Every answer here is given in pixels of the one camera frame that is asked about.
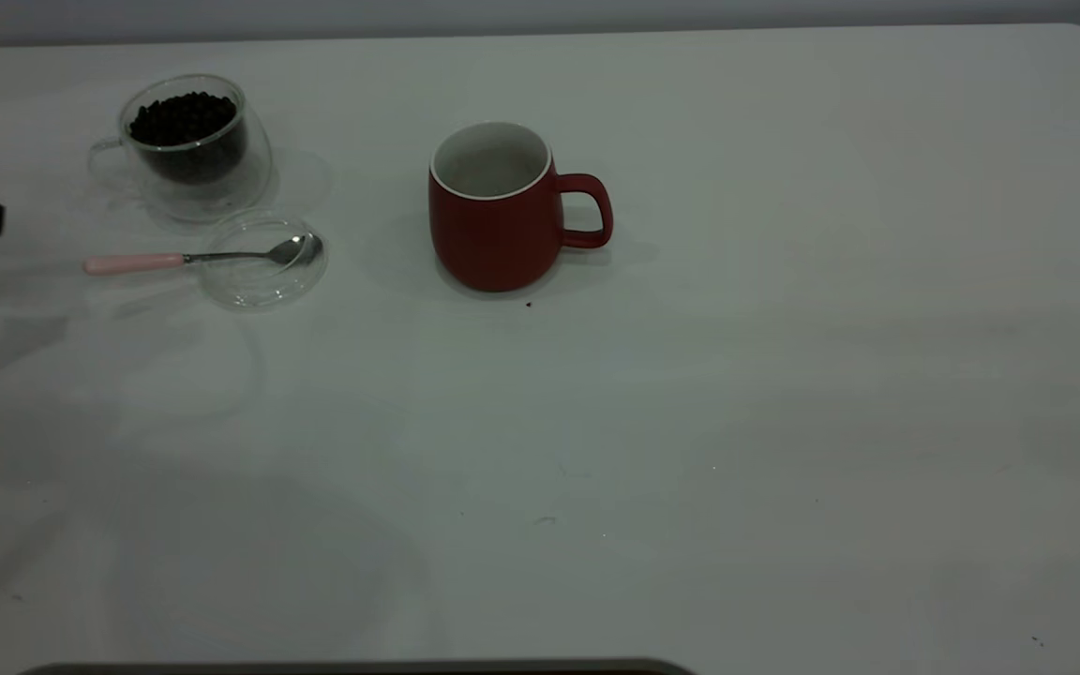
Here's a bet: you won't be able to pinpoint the pink-handled metal spoon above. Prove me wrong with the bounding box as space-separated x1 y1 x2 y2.
82 233 323 277

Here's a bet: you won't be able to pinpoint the red ceramic mug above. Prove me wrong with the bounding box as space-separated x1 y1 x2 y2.
427 121 614 293

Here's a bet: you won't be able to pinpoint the dark coffee beans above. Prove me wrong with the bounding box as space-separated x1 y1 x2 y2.
127 91 248 184

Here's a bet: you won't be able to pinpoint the clear double-walled glass cup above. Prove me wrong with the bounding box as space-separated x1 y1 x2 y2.
87 74 274 224

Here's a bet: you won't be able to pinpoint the clear round glass lid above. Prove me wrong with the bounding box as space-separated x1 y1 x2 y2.
198 212 328 312

